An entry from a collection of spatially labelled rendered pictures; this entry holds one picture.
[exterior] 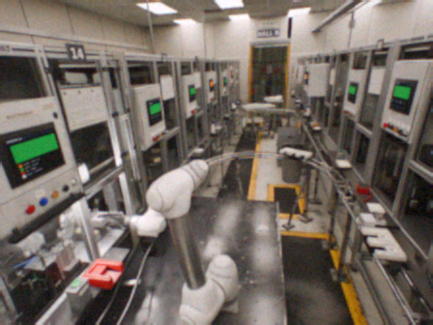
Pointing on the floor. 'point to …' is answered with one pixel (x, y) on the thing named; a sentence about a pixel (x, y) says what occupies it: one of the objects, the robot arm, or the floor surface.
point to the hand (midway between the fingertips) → (103, 219)
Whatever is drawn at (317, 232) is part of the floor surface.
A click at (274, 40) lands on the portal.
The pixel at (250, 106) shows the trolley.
